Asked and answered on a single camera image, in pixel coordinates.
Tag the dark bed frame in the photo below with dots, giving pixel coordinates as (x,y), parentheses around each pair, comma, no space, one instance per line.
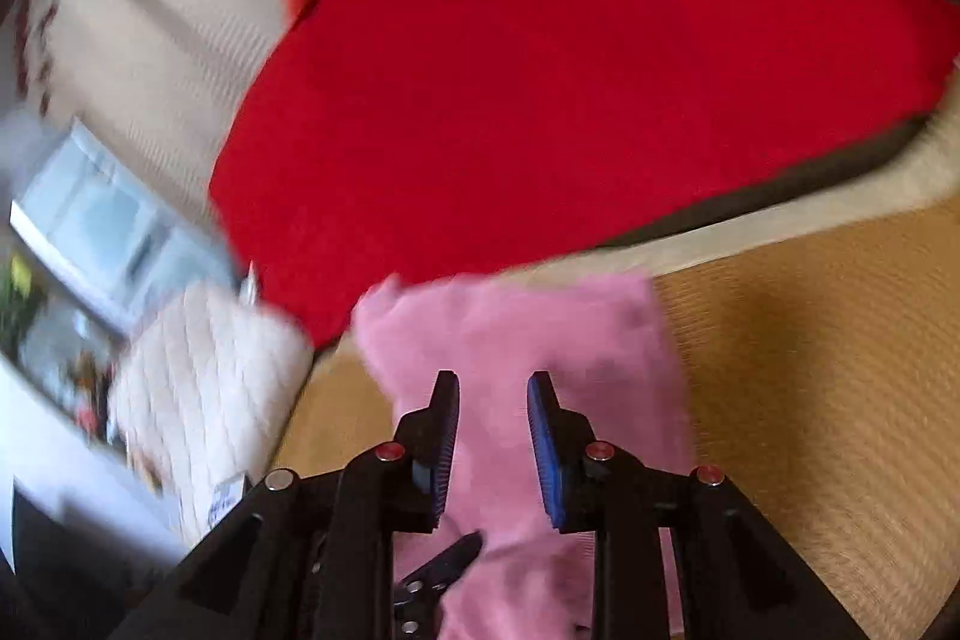
(825,168)

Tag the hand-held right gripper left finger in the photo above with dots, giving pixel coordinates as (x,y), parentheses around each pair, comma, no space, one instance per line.
(446,430)

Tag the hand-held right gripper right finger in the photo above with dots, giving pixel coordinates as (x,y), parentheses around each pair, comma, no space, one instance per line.
(541,452)

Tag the woven bamboo mat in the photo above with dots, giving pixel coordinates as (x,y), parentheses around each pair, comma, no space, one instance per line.
(825,385)

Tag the red blanket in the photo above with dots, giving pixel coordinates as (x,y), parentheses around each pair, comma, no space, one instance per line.
(562,85)

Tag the red flower decoration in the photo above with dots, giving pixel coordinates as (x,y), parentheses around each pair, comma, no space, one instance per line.
(88,419)

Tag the window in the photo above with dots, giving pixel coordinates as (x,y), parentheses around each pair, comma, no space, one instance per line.
(112,227)

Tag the white quilted pillow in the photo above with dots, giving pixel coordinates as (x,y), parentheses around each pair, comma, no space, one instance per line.
(202,385)

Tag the pink garment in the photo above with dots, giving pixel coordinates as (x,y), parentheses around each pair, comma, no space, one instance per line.
(510,340)

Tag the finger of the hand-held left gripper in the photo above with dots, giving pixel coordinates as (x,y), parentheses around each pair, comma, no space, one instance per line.
(435,572)

